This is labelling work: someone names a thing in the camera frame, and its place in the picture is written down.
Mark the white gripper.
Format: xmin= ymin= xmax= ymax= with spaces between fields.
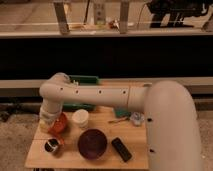
xmin=39 ymin=107 xmax=62 ymax=133

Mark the white plastic cup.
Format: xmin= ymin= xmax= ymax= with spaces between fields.
xmin=72 ymin=109 xmax=89 ymax=128

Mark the green sponge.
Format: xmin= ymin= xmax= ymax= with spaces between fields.
xmin=114 ymin=108 xmax=131 ymax=118

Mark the purple bowl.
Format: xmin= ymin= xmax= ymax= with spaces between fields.
xmin=77 ymin=129 xmax=107 ymax=160

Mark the black rectangular block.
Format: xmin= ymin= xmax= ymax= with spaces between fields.
xmin=111 ymin=138 xmax=132 ymax=162

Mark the brown utensil stick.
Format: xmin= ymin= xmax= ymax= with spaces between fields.
xmin=108 ymin=118 xmax=129 ymax=124

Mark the green plastic tray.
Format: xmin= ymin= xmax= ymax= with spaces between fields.
xmin=63 ymin=75 xmax=99 ymax=112

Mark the orange bowl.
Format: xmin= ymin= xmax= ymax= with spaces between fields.
xmin=52 ymin=113 xmax=68 ymax=128

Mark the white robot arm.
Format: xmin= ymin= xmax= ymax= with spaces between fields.
xmin=39 ymin=73 xmax=204 ymax=171

